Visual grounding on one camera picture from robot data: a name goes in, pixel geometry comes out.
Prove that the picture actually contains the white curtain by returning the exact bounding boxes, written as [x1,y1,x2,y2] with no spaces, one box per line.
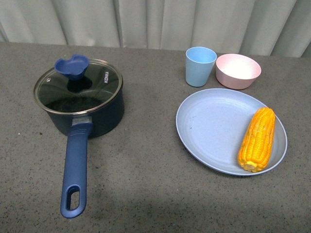
[0,0,311,57]

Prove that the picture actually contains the light blue plate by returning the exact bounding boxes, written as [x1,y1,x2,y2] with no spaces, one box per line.
[175,88,288,176]

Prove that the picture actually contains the dark blue saucepan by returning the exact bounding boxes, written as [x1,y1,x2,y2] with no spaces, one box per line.
[38,88,124,218]

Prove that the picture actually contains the pink bowl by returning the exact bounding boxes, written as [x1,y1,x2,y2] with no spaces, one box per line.
[216,53,261,90]

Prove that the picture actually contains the glass pot lid blue knob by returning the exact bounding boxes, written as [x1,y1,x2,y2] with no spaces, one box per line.
[34,54,123,115]

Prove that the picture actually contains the light blue cup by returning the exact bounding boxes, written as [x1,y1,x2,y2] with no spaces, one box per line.
[185,47,217,87]

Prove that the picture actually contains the yellow corn cob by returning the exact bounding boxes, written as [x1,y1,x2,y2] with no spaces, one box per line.
[237,107,276,172]

